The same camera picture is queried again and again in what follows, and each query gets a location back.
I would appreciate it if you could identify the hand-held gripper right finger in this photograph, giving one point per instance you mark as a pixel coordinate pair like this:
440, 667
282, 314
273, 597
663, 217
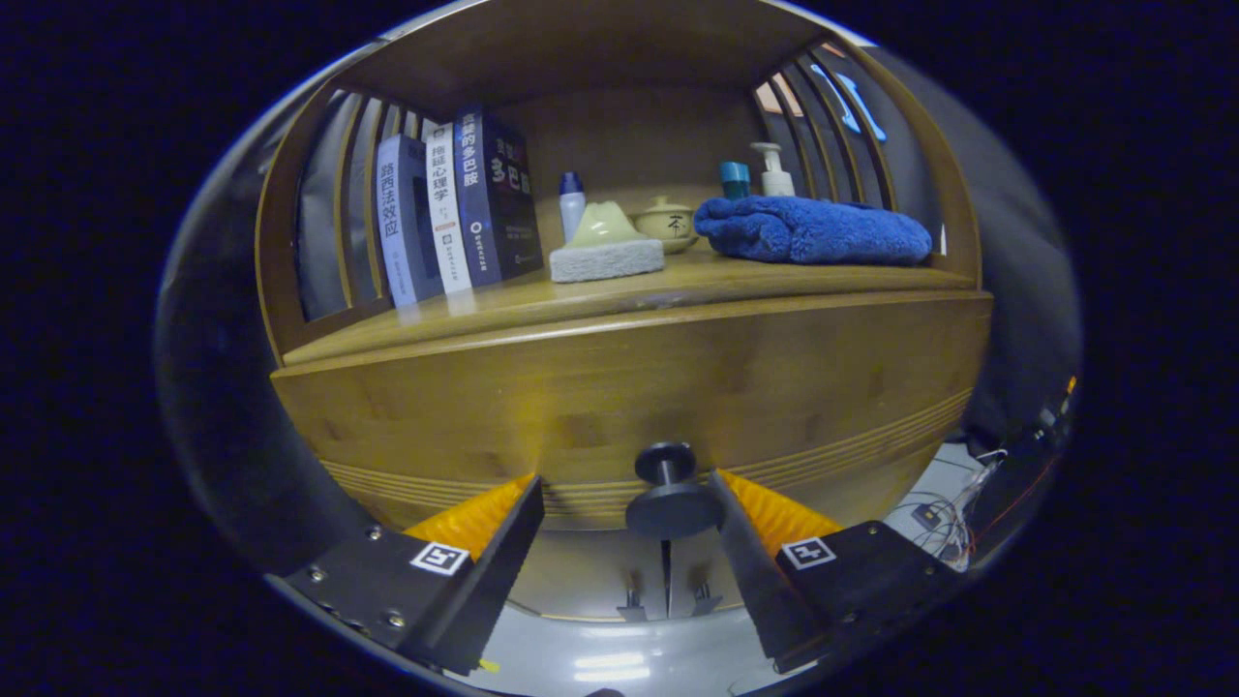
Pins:
750, 581

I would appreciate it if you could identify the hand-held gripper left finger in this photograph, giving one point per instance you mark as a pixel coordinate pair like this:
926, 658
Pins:
494, 581

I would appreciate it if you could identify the black drawer knob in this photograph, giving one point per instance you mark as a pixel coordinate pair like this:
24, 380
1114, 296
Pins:
673, 508

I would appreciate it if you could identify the wooden drawer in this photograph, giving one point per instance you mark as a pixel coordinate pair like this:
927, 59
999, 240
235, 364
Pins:
600, 387

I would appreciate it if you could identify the pale green sponge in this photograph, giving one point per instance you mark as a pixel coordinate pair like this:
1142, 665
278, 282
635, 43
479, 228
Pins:
605, 257

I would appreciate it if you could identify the wooden countertop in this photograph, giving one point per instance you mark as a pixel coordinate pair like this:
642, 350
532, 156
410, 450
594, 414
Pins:
619, 290

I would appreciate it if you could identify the wooden cabinet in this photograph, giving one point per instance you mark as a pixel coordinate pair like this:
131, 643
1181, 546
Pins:
600, 48

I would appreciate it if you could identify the small black box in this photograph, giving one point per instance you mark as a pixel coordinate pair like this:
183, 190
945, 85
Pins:
926, 515

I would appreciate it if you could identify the black electronic device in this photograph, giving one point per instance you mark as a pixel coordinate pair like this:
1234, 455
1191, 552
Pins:
1016, 484

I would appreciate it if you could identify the blue towel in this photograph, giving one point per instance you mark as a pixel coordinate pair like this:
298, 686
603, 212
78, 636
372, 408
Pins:
813, 230

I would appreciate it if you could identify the beige lidded teacup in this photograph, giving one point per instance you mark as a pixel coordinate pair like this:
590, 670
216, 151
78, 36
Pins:
670, 223

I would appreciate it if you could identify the white book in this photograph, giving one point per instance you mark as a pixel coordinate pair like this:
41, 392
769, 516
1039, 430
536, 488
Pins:
443, 208

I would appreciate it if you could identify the pale blue book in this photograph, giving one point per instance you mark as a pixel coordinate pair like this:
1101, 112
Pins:
392, 218

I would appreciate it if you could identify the dark blue book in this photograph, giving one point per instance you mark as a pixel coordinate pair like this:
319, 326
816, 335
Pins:
498, 203

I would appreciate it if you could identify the white bottle with blue cap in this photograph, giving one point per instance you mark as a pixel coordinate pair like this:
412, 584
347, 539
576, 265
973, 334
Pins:
571, 208

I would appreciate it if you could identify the white pump bottle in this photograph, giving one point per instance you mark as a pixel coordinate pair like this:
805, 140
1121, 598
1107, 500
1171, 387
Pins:
776, 182

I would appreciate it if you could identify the teal bottle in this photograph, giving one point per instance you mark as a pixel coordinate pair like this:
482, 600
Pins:
735, 179

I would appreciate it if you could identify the black backdrop cloth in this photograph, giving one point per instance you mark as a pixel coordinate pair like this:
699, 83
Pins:
1026, 271

